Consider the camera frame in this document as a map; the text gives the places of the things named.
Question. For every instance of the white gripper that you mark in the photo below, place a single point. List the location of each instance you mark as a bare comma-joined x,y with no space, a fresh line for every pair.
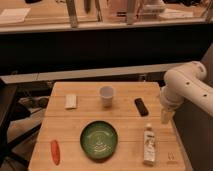
166,115

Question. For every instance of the grey metal post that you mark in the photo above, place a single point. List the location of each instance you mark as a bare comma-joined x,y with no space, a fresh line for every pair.
72,13
130,11

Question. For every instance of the white ceramic cup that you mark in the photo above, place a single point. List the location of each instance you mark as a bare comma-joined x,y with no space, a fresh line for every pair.
106,95

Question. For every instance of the white rectangular sponge block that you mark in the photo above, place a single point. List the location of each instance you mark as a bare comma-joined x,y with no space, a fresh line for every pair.
71,101

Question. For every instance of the white paper sheet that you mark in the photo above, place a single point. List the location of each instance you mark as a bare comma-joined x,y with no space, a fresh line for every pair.
16,15

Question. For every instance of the green bowl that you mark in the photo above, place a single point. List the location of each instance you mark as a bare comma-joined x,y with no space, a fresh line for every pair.
99,140

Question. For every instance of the black eraser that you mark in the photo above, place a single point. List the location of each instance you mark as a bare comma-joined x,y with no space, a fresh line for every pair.
141,107

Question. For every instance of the grey metal post left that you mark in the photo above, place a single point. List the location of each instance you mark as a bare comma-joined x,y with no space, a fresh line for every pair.
72,13

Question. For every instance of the white lotion bottle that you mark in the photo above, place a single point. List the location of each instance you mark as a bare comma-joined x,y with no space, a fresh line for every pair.
149,146

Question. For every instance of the grey metal post right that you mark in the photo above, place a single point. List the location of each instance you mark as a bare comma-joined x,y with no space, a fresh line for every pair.
130,11

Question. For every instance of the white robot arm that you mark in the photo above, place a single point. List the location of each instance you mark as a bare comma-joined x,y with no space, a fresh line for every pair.
185,82

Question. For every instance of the orange carrot toy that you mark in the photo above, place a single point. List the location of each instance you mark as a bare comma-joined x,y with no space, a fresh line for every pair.
55,152

